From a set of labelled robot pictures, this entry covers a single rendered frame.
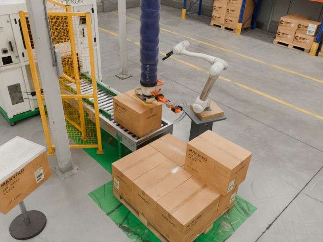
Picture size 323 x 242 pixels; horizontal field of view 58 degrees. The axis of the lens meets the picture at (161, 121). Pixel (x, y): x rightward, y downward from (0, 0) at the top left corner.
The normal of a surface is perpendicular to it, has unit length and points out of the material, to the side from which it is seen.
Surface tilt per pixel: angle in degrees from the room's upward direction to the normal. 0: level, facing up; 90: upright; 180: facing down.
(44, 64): 90
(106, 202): 0
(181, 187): 0
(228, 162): 0
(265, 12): 90
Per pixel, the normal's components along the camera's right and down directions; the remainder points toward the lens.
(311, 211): 0.04, -0.84
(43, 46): 0.69, 0.42
